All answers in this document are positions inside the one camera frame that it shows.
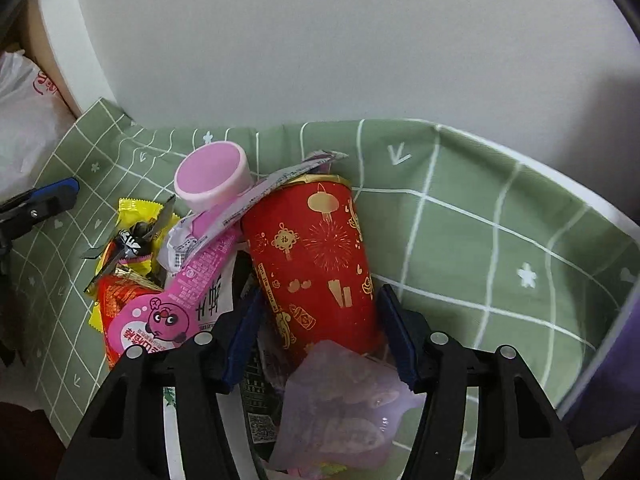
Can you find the red gold paper cup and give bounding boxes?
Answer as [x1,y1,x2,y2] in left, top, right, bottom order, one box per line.
[241,174,383,366]

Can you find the white plastic bag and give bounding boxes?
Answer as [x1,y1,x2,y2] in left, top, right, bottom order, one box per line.
[0,51,75,202]

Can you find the purple pillow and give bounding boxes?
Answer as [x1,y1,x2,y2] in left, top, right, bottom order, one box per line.
[565,302,639,448]

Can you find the pink cartoon snack wrapper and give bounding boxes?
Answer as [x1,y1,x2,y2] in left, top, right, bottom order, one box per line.
[106,226,241,356]

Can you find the red orange snack wrapper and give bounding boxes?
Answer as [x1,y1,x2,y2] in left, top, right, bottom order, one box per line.
[96,274,162,370]

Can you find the yellow snack wrapper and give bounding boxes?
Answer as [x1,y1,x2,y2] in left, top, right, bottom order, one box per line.
[81,195,180,334]

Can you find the clear purple plastic tray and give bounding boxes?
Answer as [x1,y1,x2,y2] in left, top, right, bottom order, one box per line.
[268,340,424,469]

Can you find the green grid bed sheet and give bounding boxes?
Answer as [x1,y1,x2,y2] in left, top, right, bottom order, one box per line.
[10,100,639,440]

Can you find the pink yogurt bottle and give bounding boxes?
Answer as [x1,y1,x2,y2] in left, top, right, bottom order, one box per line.
[174,141,254,237]

